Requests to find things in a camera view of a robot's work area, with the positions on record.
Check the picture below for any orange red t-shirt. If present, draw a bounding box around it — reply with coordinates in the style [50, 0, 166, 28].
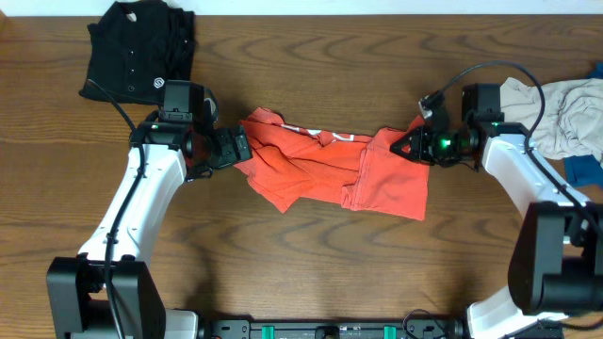
[236, 107, 429, 220]

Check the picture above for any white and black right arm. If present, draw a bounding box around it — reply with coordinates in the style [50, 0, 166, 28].
[390, 84, 602, 338]

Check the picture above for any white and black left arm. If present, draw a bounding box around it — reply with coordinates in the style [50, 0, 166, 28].
[46, 80, 252, 339]

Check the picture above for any beige crumpled shirt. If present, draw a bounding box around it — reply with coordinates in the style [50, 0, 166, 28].
[500, 77, 584, 160]

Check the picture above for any folded black shirt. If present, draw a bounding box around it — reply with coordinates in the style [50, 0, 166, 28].
[79, 0, 196, 105]

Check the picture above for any blue cloth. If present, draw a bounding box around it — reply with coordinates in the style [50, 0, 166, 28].
[562, 62, 602, 187]

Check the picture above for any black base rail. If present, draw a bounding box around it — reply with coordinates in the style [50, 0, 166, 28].
[164, 308, 566, 339]

